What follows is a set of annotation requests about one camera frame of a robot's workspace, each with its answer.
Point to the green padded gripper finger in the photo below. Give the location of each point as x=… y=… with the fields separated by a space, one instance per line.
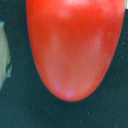
x=5 y=58

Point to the red tomato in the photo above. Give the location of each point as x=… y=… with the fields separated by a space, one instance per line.
x=73 y=43

